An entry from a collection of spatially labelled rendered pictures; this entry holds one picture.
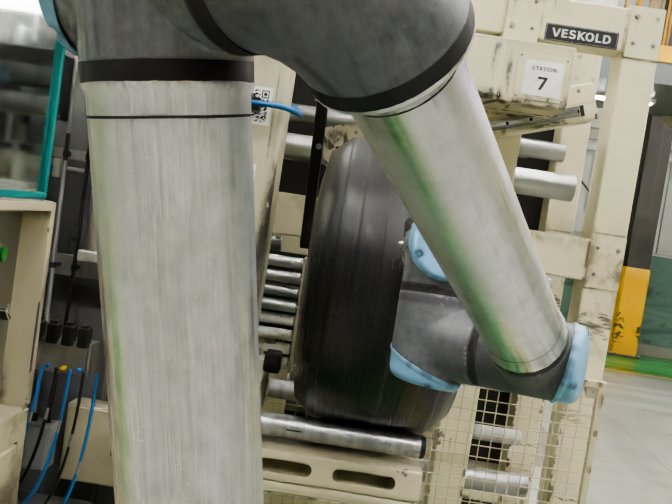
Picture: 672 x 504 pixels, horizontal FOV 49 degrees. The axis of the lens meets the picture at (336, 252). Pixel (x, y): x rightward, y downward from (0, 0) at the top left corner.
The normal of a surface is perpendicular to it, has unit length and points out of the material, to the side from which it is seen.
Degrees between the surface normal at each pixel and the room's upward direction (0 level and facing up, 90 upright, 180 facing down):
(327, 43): 135
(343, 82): 150
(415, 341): 84
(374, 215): 62
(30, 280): 90
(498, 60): 90
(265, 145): 90
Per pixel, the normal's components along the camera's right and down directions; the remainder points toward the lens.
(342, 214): -0.22, -0.42
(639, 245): -0.07, 0.04
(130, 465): -0.57, 0.17
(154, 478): -0.22, 0.19
